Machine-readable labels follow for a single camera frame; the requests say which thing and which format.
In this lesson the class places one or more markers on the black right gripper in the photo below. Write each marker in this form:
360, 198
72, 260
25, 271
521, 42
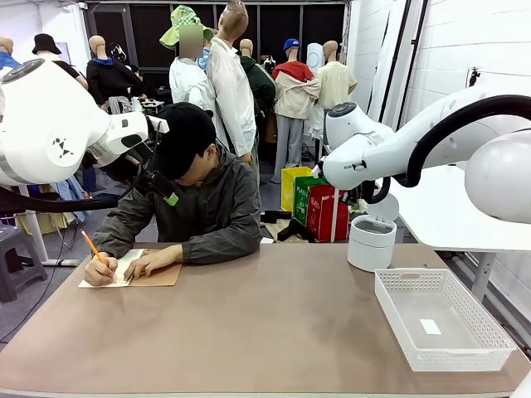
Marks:
350, 196

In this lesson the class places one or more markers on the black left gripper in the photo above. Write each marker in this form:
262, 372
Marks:
132, 166

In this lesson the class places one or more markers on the yellow pencil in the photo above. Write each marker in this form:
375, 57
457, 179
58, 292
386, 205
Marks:
89, 244

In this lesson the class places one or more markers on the spiral notebook with brown cover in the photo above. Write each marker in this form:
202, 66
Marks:
166, 278

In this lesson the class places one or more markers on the person's left forearm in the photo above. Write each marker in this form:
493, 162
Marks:
224, 248

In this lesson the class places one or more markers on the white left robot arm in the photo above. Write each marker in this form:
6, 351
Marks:
41, 124

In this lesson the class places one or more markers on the person's left hand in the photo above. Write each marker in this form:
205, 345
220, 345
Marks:
155, 260

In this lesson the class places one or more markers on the person's right hand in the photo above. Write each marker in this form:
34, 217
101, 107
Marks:
101, 271

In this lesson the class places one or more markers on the red sorting bag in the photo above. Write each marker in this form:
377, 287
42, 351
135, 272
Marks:
327, 219

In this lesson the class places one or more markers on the person's head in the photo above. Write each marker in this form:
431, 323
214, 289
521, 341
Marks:
205, 166

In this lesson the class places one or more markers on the green sorting bag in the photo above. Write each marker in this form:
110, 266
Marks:
300, 203

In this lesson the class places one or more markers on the white round lidded bin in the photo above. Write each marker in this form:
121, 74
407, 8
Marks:
369, 248

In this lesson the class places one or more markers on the black baseball cap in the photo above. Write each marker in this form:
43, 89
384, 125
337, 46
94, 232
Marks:
186, 132

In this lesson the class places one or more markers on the grey jacket torso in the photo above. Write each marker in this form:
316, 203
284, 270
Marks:
215, 207

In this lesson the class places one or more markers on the yellow sorting bag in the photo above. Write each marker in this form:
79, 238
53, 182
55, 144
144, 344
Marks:
288, 186

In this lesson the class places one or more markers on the black floor stand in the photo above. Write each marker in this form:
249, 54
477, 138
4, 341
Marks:
294, 230

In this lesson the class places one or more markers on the cluttered background table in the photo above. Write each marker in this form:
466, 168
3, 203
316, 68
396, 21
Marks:
151, 103

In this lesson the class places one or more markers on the brown cardboard piece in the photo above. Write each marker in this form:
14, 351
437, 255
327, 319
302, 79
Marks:
271, 228

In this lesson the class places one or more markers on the hanging blue and beige clothes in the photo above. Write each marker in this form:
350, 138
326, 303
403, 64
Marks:
70, 195

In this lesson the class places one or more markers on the grey backpack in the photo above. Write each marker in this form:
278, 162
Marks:
118, 104

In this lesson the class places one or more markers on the large white table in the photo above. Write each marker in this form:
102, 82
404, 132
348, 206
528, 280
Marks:
439, 224

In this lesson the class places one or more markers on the mannequin in white coat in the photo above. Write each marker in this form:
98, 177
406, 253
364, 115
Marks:
188, 83

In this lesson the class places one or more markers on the background person in black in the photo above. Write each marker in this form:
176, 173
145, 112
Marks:
133, 81

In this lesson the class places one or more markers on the mannequin in cream shirt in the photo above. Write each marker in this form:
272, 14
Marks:
336, 83

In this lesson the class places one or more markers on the mannequin in black jacket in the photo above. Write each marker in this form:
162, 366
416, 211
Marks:
105, 79

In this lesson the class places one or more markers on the mannequin in red beige jacket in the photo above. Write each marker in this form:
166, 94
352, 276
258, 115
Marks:
294, 91

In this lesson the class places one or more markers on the tall mannequin in white shirt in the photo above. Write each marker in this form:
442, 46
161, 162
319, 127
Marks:
232, 83

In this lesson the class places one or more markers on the black goggles headset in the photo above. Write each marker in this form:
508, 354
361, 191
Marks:
117, 50

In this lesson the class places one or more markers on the white oval panel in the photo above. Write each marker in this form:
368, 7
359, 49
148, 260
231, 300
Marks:
315, 58

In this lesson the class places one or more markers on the mannequin in dark green hoodie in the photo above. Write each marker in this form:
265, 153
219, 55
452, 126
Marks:
261, 83

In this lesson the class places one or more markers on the mannequin in black tee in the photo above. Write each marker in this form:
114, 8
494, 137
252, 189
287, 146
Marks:
66, 68

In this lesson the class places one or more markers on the white label in basket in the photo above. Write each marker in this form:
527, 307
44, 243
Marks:
430, 326

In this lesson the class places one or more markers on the green checked sun hat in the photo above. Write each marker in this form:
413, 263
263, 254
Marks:
174, 29

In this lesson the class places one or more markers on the grey plastic stool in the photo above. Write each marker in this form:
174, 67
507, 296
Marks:
20, 265

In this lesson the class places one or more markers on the blue cap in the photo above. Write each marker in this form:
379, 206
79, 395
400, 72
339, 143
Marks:
291, 43

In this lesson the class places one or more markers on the black bucket hat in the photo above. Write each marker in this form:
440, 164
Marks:
45, 43

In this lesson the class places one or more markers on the white perforated plastic basket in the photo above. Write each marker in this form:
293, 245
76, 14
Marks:
452, 360

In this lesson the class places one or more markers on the mannequin in blue shirt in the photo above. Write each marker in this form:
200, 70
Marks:
6, 58

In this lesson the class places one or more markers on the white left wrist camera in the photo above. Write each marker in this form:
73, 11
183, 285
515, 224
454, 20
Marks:
157, 124

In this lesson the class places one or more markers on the white desk leg frame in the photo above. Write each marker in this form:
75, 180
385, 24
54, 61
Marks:
35, 232

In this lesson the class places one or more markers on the black wall pipe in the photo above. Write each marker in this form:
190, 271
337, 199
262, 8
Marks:
400, 70
416, 54

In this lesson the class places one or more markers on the black wall camera mount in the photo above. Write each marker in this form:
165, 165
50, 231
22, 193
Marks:
474, 76

